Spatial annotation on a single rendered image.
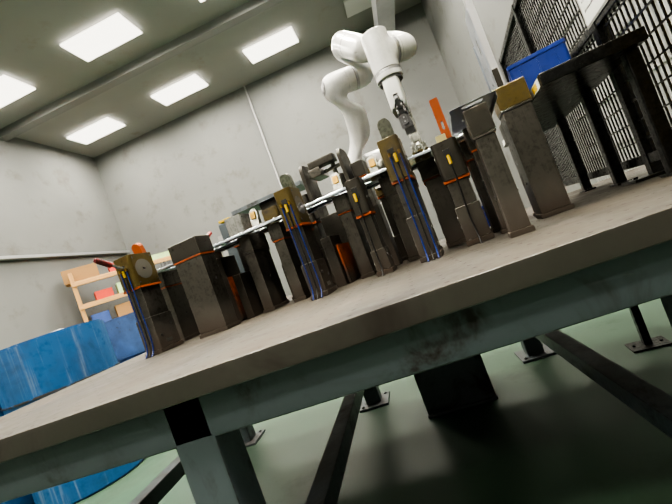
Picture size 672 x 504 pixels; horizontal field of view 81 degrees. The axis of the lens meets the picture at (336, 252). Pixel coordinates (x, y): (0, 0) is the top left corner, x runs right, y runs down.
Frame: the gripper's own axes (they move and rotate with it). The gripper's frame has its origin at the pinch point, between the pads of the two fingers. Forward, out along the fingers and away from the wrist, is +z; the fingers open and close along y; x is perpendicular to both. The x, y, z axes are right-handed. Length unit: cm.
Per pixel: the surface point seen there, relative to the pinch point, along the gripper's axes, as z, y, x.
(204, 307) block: 30, 16, -82
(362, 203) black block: 18.1, 15.4, -18.6
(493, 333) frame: 49, 65, 4
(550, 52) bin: -4.4, -8.2, 44.6
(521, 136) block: 17.5, 11.5, 26.0
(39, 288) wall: -133, -448, -820
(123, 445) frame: 48, 75, -60
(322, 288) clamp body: 37, 16, -39
